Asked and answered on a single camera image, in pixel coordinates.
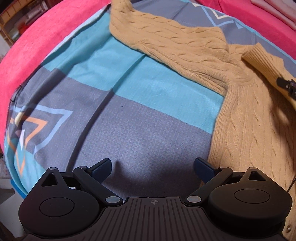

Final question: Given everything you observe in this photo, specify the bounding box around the tan cable-knit cardigan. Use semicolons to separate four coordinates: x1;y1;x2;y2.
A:
109;0;296;241

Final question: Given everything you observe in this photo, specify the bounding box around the red bed cover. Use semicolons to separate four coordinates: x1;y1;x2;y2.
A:
197;1;295;59

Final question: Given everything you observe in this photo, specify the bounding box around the pink pillow lower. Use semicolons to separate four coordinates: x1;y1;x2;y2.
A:
251;0;295;31

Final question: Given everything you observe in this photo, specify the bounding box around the blue grey patterned bedsheet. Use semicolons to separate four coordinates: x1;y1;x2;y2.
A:
1;1;295;198

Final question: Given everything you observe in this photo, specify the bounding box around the pink red blanket under sheet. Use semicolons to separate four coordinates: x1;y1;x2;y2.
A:
1;0;110;144

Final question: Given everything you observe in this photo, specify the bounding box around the wooden shelf with items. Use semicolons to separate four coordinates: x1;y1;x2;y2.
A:
1;1;51;47

